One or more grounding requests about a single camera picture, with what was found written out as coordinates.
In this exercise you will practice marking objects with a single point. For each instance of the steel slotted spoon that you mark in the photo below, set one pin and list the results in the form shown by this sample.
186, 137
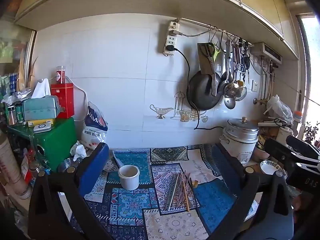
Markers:
230, 90

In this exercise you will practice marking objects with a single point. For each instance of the crumpled white tissue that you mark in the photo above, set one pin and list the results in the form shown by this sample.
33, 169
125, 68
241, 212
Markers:
78, 150

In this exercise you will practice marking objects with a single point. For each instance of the teal tissue box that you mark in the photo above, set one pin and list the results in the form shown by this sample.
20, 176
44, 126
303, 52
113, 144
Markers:
41, 108

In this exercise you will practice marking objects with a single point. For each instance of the potted plant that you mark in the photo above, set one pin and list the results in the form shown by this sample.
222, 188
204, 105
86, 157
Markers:
310, 132

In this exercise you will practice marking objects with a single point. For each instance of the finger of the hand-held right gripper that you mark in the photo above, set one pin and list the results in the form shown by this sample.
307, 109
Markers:
277, 150
302, 145

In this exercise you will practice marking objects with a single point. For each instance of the dotted white mat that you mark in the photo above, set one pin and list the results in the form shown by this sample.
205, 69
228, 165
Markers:
113, 162

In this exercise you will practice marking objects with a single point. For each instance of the wooden chopstick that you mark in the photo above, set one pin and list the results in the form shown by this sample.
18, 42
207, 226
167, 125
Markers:
180, 195
185, 192

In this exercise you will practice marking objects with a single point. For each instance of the blue boxes stack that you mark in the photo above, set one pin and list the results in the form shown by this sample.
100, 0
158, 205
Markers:
13, 82

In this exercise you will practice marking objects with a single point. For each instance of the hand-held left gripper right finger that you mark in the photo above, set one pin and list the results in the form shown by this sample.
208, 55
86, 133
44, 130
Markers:
225, 171

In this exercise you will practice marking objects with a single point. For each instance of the glass door cabinet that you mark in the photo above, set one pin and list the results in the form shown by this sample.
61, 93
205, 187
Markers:
12, 47

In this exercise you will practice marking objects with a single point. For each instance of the black wok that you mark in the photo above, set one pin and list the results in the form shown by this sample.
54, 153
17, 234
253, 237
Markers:
202, 92

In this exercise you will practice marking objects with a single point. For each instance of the white wall socket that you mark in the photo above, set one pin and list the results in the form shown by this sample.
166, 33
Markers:
255, 86

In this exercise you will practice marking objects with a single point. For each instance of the large white bottle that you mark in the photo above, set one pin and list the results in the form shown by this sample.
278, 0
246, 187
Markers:
8, 162

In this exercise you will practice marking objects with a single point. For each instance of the mesh strainer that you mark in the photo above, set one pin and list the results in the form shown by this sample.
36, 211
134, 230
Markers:
241, 93

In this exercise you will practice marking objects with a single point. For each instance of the white kettle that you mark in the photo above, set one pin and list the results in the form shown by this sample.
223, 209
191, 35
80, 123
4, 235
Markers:
283, 133

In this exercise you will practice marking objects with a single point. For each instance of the green metal cabinet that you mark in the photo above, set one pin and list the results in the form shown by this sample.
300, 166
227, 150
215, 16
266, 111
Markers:
57, 142

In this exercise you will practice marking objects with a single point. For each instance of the yellow flat box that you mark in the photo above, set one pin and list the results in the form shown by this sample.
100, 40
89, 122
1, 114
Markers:
40, 123

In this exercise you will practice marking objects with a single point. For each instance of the person's right hand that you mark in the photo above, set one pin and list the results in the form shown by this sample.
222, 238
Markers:
298, 202

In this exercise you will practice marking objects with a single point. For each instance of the steel serving spoon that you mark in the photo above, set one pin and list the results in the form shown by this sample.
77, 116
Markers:
229, 103

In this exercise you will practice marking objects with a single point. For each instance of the metal hanging rail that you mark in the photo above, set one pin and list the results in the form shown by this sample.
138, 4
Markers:
200, 24

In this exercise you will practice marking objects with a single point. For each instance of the brass tap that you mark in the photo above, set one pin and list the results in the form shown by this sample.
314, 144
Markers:
261, 101

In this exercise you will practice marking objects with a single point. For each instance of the green peeler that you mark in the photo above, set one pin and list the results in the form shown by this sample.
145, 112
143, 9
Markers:
217, 52

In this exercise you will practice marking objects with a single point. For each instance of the steel ladle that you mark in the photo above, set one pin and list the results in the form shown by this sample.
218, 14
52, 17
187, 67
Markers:
225, 77

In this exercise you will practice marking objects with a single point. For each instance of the white rice cooker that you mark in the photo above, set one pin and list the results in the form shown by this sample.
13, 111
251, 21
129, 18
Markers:
237, 142

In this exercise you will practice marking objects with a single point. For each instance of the red tin box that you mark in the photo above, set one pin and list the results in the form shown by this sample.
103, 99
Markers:
62, 100

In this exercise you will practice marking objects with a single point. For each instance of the crumpled foil bag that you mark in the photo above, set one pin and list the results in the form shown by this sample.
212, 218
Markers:
18, 96

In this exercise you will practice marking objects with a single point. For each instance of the white ceramic cup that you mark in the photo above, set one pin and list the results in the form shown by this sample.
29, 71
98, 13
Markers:
128, 178

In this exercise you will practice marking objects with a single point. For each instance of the brown paper bags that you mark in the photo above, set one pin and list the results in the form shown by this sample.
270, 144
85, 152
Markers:
26, 75

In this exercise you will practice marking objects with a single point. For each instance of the white floral rim bowl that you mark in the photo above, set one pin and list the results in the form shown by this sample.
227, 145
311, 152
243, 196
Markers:
270, 168

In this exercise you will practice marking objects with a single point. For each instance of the orange capped bottle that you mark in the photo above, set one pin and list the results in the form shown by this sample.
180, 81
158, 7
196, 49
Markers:
297, 117

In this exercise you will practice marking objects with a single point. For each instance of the gold spoon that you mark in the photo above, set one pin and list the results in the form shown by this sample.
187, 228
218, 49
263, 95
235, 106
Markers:
195, 183

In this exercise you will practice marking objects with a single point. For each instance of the clear plastic bag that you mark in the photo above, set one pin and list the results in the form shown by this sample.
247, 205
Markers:
278, 108

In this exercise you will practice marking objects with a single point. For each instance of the patterned patchwork tablecloth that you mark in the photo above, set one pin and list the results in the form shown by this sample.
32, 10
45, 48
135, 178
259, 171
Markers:
130, 202

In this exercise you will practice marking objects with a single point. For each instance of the green spice jar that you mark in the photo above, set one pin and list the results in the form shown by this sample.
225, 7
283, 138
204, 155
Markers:
19, 114

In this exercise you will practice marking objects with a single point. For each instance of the white round-button device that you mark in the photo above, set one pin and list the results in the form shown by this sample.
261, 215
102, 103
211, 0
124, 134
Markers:
42, 128

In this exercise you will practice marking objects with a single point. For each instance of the printed white plastic bag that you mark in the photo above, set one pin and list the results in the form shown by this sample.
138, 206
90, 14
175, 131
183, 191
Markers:
95, 127

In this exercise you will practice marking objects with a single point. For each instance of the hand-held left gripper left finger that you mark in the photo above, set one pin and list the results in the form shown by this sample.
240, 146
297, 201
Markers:
93, 167

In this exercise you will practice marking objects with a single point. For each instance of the brown spice jar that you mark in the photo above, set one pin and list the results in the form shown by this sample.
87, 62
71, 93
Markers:
11, 116

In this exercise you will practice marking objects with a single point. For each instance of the white wall power strip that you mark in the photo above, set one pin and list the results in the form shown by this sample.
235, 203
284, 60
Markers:
171, 41

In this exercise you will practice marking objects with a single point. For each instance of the red label tube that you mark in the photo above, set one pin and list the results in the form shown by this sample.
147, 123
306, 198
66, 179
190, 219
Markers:
60, 74

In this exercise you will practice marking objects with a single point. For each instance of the hanging steel kitchen tools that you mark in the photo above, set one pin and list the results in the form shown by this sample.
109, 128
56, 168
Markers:
240, 60

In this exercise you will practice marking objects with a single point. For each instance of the white wall appliance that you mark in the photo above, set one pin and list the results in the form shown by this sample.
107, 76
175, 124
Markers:
265, 51

